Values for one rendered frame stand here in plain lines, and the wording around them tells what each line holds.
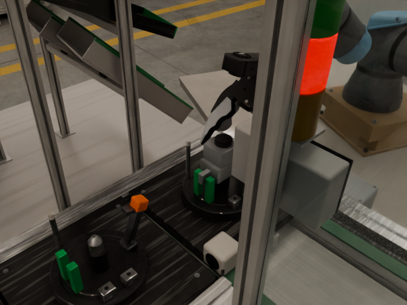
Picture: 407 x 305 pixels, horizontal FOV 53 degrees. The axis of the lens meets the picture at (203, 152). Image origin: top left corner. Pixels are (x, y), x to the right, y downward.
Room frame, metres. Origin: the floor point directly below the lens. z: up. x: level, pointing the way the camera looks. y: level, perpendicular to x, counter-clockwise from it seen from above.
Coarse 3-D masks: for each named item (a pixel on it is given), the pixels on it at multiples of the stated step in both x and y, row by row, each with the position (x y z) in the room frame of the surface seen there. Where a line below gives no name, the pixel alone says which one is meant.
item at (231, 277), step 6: (156, 222) 0.51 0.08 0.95; (162, 228) 0.50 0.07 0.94; (168, 234) 0.48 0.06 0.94; (174, 240) 0.47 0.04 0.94; (192, 252) 0.44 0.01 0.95; (198, 258) 0.43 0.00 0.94; (204, 264) 0.42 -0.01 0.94; (210, 270) 0.41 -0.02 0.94; (234, 270) 0.41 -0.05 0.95; (228, 276) 0.40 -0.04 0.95
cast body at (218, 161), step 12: (204, 144) 0.55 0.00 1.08; (216, 144) 0.55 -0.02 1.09; (228, 144) 0.55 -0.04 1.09; (204, 156) 0.55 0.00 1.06; (216, 156) 0.53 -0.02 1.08; (228, 156) 0.54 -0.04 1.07; (204, 168) 0.54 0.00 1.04; (216, 168) 0.53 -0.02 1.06; (228, 168) 0.54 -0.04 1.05; (204, 180) 0.52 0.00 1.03; (216, 180) 0.52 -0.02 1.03
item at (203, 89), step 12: (216, 72) 1.29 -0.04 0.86; (180, 84) 1.24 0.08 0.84; (192, 84) 1.20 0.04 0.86; (204, 84) 1.20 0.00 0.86; (216, 84) 1.21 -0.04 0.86; (228, 84) 1.21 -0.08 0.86; (192, 96) 1.12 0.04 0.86; (204, 96) 1.12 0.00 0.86; (216, 96) 1.13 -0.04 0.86; (204, 108) 1.05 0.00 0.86; (240, 108) 1.06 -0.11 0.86; (240, 120) 0.99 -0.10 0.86
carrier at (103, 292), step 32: (96, 224) 0.48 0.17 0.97; (32, 256) 0.41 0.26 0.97; (64, 256) 0.35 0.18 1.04; (96, 256) 0.37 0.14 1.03; (128, 256) 0.40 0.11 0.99; (160, 256) 0.41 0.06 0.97; (0, 288) 0.35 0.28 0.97; (32, 288) 0.35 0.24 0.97; (64, 288) 0.34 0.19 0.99; (96, 288) 0.34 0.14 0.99; (128, 288) 0.34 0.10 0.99; (160, 288) 0.36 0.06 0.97; (192, 288) 0.36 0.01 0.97
